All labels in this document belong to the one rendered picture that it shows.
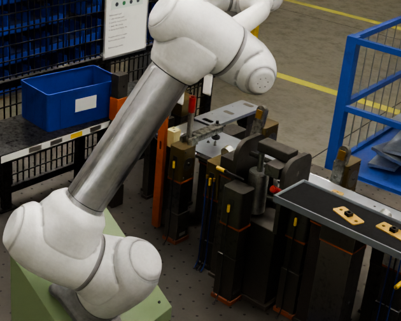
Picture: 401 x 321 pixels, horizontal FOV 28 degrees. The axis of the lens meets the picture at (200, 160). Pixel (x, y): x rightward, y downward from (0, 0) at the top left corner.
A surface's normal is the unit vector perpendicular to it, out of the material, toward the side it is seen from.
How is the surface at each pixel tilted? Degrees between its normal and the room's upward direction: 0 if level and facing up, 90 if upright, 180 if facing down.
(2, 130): 0
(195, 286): 0
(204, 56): 94
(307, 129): 0
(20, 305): 90
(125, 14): 90
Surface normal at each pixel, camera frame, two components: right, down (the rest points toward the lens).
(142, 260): 0.70, -0.41
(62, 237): 0.19, 0.25
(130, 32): 0.76, 0.34
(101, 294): -0.06, 0.69
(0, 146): 0.09, -0.90
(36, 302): -0.55, 0.32
